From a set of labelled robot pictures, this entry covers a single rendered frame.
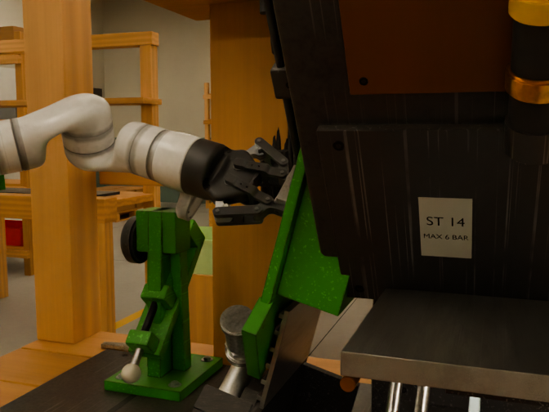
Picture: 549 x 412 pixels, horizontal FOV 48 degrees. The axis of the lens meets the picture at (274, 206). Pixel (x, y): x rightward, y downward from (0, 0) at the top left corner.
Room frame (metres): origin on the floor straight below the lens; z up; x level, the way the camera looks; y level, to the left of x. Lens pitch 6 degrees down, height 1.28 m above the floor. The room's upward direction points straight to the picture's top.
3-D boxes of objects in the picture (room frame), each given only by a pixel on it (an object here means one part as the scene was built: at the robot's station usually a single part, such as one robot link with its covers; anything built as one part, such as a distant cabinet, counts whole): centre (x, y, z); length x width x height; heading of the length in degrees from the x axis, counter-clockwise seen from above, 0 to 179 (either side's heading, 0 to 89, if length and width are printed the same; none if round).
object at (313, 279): (0.67, -0.05, 1.17); 0.13 x 0.12 x 0.20; 71
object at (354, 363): (0.59, -0.19, 1.11); 0.39 x 0.16 x 0.03; 161
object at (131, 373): (0.87, 0.20, 0.96); 0.06 x 0.03 x 0.06; 161
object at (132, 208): (9.85, 2.57, 0.22); 1.20 x 0.81 x 0.44; 164
